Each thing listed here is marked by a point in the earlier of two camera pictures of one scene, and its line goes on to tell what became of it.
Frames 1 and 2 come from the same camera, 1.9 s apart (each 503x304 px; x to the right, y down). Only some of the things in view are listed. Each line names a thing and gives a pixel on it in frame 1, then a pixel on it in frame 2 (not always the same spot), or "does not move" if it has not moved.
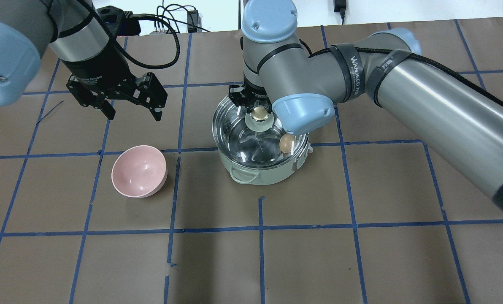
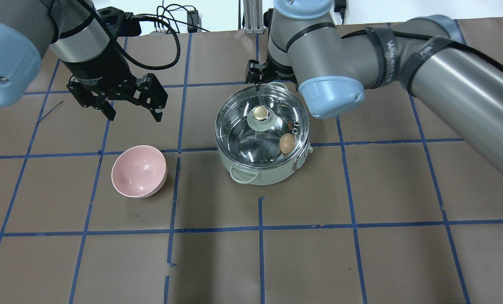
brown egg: [287, 143] does not move
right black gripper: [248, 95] -> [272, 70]
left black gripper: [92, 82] does not move
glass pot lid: [252, 139] does not move
